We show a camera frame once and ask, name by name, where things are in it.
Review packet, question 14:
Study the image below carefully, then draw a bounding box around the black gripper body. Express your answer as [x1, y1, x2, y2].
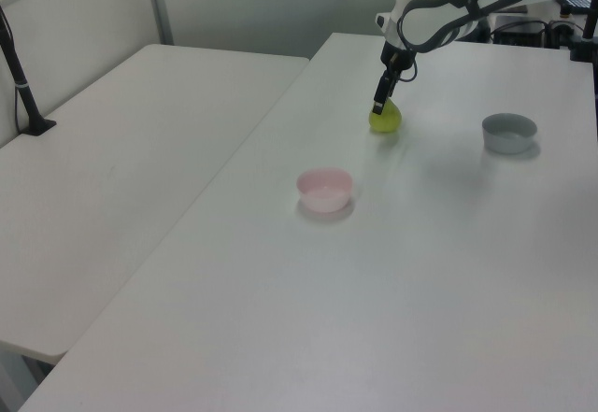
[381, 43, 415, 79]

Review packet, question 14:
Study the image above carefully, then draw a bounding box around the black equipment box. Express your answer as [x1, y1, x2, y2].
[492, 13, 548, 47]

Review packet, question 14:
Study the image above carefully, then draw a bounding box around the black pole stand with base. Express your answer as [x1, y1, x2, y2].
[0, 5, 58, 137]

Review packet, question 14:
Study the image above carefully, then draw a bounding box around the black clamp stand with pole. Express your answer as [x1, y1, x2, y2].
[567, 0, 598, 63]

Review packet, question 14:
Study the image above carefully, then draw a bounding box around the white side table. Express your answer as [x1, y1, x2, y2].
[0, 43, 311, 365]

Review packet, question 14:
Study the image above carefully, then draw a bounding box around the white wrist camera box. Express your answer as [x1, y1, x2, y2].
[376, 9, 392, 42]

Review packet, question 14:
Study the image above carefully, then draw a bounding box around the grey metal partition post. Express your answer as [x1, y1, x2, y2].
[143, 0, 175, 47]

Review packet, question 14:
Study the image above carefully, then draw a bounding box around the pink bowl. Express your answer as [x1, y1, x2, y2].
[295, 166, 354, 214]

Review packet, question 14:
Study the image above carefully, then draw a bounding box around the dark gripper cable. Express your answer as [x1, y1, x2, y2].
[400, 50, 420, 84]

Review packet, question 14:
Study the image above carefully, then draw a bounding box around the grey bowl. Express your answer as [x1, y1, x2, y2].
[481, 112, 538, 155]

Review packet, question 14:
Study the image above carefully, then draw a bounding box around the green pear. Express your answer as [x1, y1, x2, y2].
[368, 98, 403, 135]

